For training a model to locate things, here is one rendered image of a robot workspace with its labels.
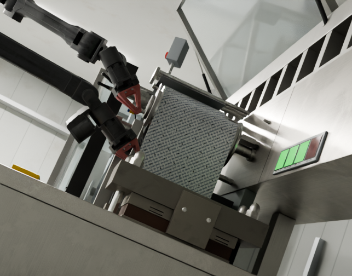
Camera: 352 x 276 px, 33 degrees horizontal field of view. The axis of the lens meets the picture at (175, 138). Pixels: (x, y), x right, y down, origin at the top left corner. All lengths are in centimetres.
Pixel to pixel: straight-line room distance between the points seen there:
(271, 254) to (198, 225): 47
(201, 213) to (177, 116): 36
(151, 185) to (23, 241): 32
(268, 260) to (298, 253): 238
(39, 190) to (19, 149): 740
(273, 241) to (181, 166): 40
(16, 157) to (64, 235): 740
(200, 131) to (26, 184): 56
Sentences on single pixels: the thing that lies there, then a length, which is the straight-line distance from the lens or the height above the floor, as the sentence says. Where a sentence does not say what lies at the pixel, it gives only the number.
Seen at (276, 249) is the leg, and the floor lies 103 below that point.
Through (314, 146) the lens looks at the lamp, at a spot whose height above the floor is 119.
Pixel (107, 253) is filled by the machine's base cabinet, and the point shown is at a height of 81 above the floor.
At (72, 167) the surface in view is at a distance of 267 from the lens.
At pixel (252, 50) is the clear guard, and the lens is 232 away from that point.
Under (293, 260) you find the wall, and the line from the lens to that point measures 425.
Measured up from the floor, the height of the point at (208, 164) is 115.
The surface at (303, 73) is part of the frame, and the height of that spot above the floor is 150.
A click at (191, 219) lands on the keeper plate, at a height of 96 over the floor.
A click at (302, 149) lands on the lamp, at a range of 139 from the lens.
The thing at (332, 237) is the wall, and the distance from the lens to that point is 405.
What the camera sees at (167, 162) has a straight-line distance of 166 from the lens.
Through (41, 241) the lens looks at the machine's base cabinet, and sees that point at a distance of 136.
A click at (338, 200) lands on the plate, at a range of 150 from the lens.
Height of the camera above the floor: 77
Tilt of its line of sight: 14 degrees up
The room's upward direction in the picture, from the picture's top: 23 degrees clockwise
